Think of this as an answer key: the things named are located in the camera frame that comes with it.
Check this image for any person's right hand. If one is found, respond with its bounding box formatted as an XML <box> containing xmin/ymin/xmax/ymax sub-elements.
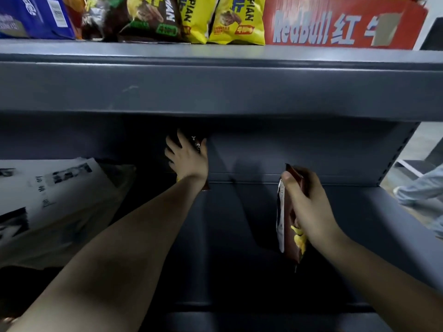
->
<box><xmin>281</xmin><ymin>167</ymin><xmax>342</xmax><ymax>254</ymax></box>

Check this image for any person's left hand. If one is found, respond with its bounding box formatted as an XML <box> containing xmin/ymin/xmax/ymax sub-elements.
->
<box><xmin>164</xmin><ymin>129</ymin><xmax>210</xmax><ymax>184</ymax></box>

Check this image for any dark grey metal shelf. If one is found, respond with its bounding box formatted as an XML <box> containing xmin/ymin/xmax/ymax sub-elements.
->
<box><xmin>0</xmin><ymin>39</ymin><xmax>443</xmax><ymax>332</ymax></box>

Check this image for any yellow snack packet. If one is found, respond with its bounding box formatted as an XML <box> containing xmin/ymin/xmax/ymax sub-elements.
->
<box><xmin>208</xmin><ymin>0</ymin><xmax>267</xmax><ymax>46</ymax></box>
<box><xmin>178</xmin><ymin>0</ymin><xmax>219</xmax><ymax>45</ymax></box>

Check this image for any person's right forearm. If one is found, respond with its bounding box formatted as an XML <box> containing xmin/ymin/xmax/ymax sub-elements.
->
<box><xmin>321</xmin><ymin>227</ymin><xmax>443</xmax><ymax>332</ymax></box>

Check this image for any person's left forearm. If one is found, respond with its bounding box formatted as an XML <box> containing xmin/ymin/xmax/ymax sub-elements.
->
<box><xmin>6</xmin><ymin>176</ymin><xmax>207</xmax><ymax>332</ymax></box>

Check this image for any white printed flat box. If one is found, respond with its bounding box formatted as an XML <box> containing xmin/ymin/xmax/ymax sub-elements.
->
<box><xmin>0</xmin><ymin>156</ymin><xmax>138</xmax><ymax>271</ymax></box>

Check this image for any red carton with white lettering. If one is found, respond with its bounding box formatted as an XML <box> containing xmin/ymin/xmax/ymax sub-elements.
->
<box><xmin>263</xmin><ymin>0</ymin><xmax>429</xmax><ymax>50</ymax></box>

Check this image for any blue drink carton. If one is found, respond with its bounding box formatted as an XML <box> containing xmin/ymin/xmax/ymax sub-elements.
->
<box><xmin>0</xmin><ymin>0</ymin><xmax>77</xmax><ymax>41</ymax></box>

